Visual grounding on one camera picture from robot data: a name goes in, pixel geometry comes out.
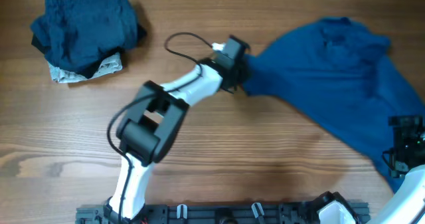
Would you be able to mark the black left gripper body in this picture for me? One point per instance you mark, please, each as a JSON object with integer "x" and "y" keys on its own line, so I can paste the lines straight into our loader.
{"x": 240, "y": 70}

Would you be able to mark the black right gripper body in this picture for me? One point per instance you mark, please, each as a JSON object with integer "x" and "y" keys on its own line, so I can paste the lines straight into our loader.
{"x": 406, "y": 138}

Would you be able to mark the blue polo shirt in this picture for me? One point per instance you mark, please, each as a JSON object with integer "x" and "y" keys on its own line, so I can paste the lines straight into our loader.
{"x": 338, "y": 73}

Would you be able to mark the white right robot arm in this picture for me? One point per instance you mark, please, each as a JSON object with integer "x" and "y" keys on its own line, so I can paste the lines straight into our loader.
{"x": 406, "y": 205}

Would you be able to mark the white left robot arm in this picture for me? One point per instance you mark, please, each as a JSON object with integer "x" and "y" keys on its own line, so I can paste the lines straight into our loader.
{"x": 152, "y": 121}

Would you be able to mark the grey white folded garment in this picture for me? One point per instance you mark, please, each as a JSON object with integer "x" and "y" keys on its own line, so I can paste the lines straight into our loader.
{"x": 109, "y": 65}

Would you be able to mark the dark blue folded garment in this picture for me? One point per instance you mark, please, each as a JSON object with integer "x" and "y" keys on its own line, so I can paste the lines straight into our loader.
{"x": 81, "y": 33}

